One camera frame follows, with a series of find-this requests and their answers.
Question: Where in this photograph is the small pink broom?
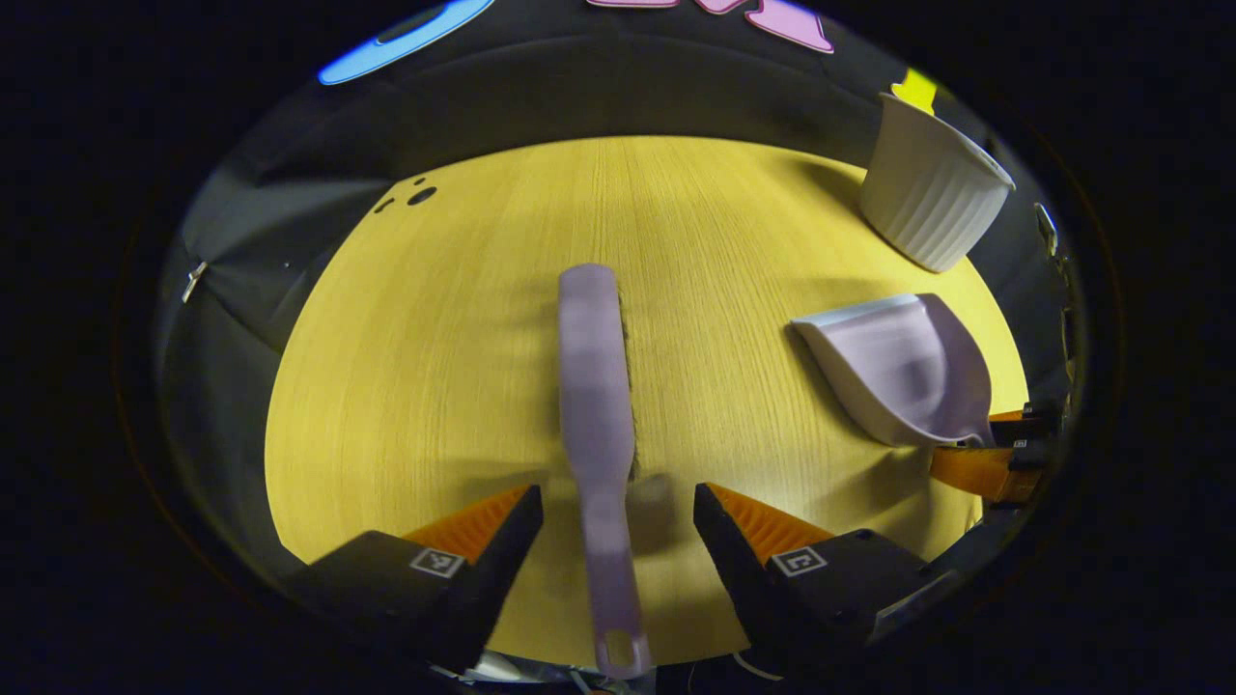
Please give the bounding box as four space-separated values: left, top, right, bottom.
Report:
557 264 653 681

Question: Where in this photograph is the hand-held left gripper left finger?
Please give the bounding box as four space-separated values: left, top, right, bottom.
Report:
285 483 545 677

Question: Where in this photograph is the white ribbed garbage bin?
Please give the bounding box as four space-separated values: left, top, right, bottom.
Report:
858 93 1017 274

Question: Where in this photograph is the pink dustpan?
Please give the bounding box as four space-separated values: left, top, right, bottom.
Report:
790 292 996 449

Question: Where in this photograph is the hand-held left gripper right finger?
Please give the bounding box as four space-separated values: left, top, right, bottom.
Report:
692 481 957 677

